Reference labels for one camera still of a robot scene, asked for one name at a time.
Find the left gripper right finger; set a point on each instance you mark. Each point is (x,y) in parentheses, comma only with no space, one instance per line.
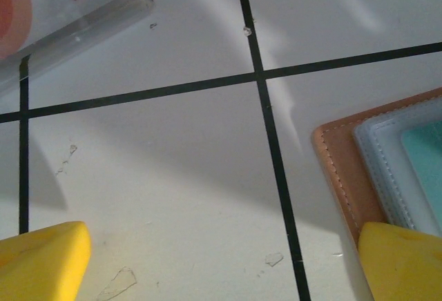
(404,266)

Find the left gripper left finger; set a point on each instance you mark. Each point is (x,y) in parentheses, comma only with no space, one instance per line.
(41,263)

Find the teal credit card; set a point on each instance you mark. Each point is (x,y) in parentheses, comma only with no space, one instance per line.
(424,170)

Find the tan leather card holder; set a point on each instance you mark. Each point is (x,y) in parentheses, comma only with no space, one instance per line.
(342,176)

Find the clear acrylic card box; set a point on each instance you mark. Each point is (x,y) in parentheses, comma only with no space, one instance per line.
(103,14)

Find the clear plastic flake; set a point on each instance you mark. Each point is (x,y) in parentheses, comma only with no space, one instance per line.
(247,31)
(273,259)
(119,280)

